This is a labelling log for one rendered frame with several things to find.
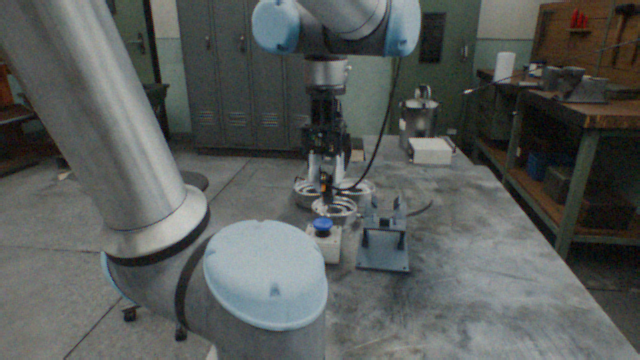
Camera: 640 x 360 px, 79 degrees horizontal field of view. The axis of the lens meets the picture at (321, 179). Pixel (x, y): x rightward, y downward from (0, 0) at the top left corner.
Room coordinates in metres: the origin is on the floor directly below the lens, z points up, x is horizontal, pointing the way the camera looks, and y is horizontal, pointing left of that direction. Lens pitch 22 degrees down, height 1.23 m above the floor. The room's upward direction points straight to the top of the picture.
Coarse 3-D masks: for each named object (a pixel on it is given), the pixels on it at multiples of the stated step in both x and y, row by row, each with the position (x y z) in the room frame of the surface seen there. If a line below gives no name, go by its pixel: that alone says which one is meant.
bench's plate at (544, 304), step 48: (384, 192) 0.99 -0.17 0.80; (432, 192) 0.99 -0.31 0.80; (480, 192) 0.99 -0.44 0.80; (432, 240) 0.73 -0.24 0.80; (480, 240) 0.73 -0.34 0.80; (528, 240) 0.73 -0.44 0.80; (336, 288) 0.56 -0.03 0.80; (384, 288) 0.56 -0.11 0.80; (432, 288) 0.56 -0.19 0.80; (480, 288) 0.56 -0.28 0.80; (528, 288) 0.56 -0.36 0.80; (576, 288) 0.56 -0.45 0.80; (336, 336) 0.45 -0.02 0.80; (384, 336) 0.45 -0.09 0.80; (432, 336) 0.45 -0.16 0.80; (480, 336) 0.45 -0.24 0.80; (528, 336) 0.45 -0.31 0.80; (576, 336) 0.45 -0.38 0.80
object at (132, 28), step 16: (112, 0) 4.34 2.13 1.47; (128, 0) 4.33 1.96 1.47; (144, 0) 4.30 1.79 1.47; (112, 16) 4.35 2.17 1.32; (128, 16) 4.33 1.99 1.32; (144, 16) 4.31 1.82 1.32; (128, 32) 4.33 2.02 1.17; (144, 32) 4.31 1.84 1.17; (128, 48) 4.34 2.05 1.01; (144, 48) 4.31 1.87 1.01; (144, 64) 4.32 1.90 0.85; (144, 80) 4.32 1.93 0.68; (160, 80) 4.29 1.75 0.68; (160, 128) 4.31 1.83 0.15
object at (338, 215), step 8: (320, 200) 0.85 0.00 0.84; (336, 200) 0.86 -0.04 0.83; (344, 200) 0.86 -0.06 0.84; (312, 208) 0.80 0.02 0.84; (336, 208) 0.83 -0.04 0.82; (344, 208) 0.82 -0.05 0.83; (352, 208) 0.82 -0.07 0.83; (312, 216) 0.80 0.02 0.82; (320, 216) 0.77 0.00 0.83; (328, 216) 0.76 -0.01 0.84; (336, 216) 0.76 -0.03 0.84; (344, 216) 0.77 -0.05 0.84; (352, 216) 0.78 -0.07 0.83; (336, 224) 0.76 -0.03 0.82; (344, 224) 0.77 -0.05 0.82; (352, 224) 0.79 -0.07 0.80
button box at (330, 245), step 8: (312, 232) 0.68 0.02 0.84; (328, 232) 0.67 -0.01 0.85; (336, 232) 0.68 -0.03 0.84; (320, 240) 0.65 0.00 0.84; (328, 240) 0.65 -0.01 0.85; (336, 240) 0.65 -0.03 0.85; (320, 248) 0.64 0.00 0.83; (328, 248) 0.64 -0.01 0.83; (336, 248) 0.64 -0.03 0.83; (328, 256) 0.64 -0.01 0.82; (336, 256) 0.64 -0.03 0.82
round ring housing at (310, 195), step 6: (306, 180) 0.97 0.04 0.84; (294, 186) 0.93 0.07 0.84; (300, 186) 0.96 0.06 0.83; (294, 192) 0.91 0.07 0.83; (306, 192) 0.92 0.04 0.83; (312, 192) 0.95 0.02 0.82; (300, 198) 0.89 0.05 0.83; (306, 198) 0.88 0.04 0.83; (312, 198) 0.88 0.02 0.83; (318, 198) 0.88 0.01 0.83; (300, 204) 0.90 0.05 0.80; (306, 204) 0.89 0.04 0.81
